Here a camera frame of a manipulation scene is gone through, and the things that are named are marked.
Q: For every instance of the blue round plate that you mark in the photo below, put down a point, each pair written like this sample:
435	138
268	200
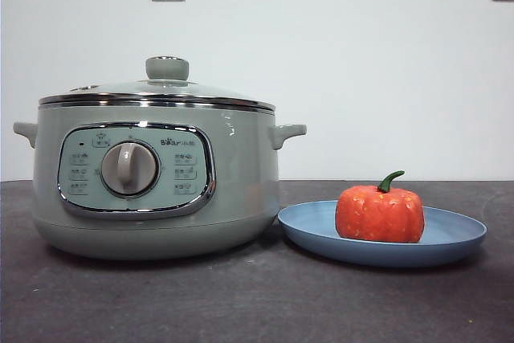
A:
309	228

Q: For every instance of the orange toy pumpkin green stem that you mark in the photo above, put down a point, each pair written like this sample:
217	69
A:
377	214

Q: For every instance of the glass lid with green knob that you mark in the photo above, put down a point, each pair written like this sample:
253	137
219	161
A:
167	68

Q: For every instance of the pale green electric steamer pot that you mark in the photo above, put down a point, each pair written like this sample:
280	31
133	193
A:
241	182

